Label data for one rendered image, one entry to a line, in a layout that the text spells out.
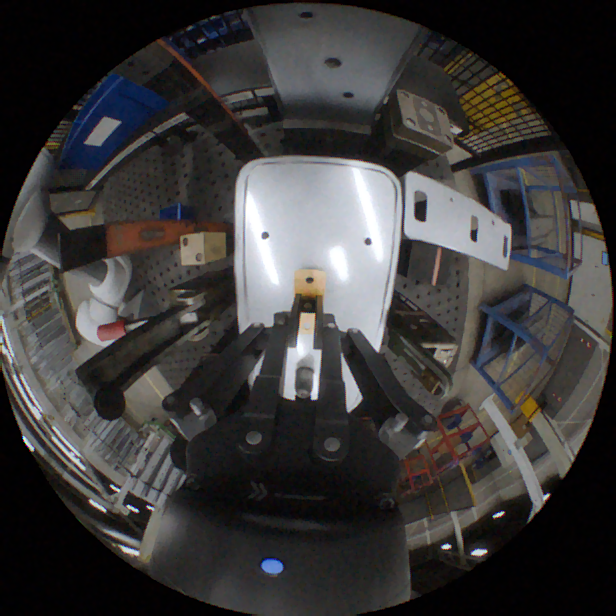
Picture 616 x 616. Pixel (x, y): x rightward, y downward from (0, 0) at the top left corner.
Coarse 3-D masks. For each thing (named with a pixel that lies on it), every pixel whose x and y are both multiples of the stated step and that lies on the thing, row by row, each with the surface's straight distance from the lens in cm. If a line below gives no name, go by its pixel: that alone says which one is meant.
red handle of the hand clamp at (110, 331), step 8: (192, 312) 22; (136, 320) 25; (144, 320) 24; (184, 320) 23; (192, 320) 23; (104, 328) 27; (112, 328) 26; (120, 328) 26; (128, 328) 25; (104, 336) 27; (112, 336) 27; (120, 336) 26
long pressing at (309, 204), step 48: (240, 192) 25; (288, 192) 24; (336, 192) 24; (384, 192) 25; (240, 240) 24; (288, 240) 23; (336, 240) 23; (384, 240) 24; (240, 288) 25; (288, 288) 24; (336, 288) 24; (384, 288) 25; (288, 384) 33
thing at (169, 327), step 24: (168, 312) 21; (144, 336) 18; (168, 336) 21; (96, 360) 18; (120, 360) 19; (144, 360) 20; (96, 384) 17; (120, 384) 18; (96, 408) 15; (120, 408) 16
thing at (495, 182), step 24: (480, 168) 199; (504, 168) 185; (528, 168) 207; (504, 192) 217; (528, 192) 230; (552, 192) 288; (576, 192) 279; (504, 216) 214; (528, 216) 174; (552, 216) 269; (528, 240) 175; (528, 264) 177; (552, 264) 173
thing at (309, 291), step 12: (300, 276) 21; (312, 276) 21; (324, 276) 21; (300, 288) 21; (312, 288) 21; (324, 288) 21; (312, 300) 21; (312, 312) 21; (300, 324) 23; (312, 324) 23
